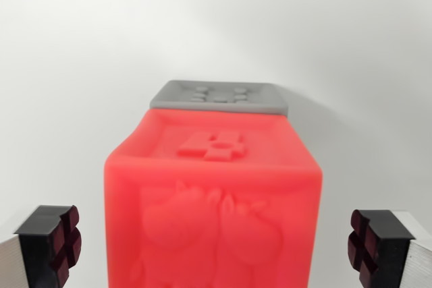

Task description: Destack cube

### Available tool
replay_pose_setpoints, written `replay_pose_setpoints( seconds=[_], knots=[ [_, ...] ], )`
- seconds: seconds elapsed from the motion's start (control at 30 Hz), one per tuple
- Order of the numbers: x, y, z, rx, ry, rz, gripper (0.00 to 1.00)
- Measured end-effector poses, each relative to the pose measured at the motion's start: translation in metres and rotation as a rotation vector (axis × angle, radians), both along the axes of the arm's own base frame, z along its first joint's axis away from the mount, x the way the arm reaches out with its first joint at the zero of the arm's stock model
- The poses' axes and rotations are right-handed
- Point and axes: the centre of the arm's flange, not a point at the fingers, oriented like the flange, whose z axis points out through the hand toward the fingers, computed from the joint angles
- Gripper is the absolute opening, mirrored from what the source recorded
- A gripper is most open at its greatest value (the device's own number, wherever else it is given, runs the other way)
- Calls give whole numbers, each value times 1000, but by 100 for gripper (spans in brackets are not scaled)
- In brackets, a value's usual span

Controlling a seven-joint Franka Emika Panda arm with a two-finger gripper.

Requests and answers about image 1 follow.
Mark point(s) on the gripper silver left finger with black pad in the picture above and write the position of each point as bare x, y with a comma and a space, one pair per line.
40, 244

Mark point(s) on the grey embossed cube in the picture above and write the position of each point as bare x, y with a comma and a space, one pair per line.
219, 97

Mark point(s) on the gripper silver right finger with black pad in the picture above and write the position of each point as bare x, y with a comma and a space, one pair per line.
388, 247

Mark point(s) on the red embossed cube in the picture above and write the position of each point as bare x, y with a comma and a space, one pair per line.
212, 207

